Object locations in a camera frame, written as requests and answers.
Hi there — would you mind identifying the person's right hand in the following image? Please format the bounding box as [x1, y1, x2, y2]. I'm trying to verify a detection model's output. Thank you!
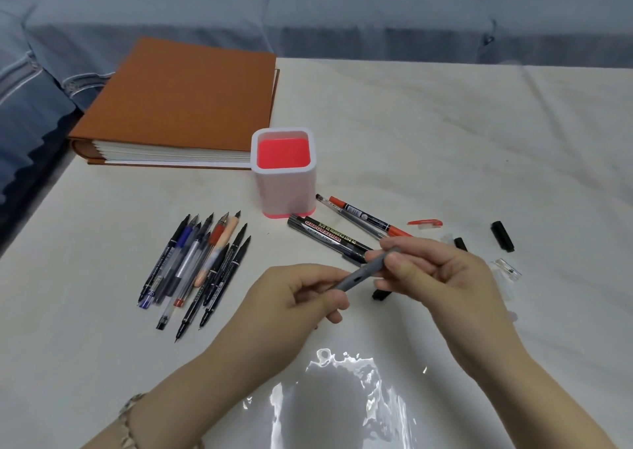
[364, 235, 528, 381]

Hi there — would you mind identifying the person's left hand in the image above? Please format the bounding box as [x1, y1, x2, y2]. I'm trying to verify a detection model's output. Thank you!
[148, 264, 351, 449]

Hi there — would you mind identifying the clear clip pen cap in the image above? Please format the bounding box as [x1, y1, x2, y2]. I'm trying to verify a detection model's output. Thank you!
[493, 258, 523, 282]

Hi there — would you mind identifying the pile of pen caps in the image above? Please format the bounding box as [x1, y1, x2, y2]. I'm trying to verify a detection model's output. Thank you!
[371, 233, 519, 324]

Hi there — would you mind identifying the wide black pen cap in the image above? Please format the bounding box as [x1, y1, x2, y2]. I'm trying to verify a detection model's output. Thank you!
[490, 220, 516, 253]

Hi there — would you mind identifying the row of pens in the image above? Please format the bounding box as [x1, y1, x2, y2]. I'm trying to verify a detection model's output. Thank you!
[137, 210, 252, 344]

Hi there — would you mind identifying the black whiteboard marker pen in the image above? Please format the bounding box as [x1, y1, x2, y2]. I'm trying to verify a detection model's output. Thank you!
[287, 214, 369, 268]

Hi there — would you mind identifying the slim black marker pen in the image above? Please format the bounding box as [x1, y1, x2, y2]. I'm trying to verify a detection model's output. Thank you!
[302, 214, 375, 256]

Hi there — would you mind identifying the red black marker pen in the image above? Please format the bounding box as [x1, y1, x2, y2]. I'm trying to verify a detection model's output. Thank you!
[328, 196, 414, 239]

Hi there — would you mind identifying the red white pen holder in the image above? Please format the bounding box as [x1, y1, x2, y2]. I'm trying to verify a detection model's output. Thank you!
[251, 127, 317, 219]

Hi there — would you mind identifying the white table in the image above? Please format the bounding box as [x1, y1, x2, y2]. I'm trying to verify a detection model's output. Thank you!
[0, 57, 633, 449]

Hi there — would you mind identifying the orange cover binder album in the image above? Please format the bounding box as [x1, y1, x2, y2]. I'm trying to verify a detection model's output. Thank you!
[68, 36, 281, 170]

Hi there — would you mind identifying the blue grey sofa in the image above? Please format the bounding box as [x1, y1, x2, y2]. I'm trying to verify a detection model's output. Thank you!
[0, 0, 633, 252]

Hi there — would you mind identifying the pale bead bracelet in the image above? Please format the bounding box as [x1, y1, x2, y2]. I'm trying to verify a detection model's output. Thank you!
[117, 392, 149, 449]

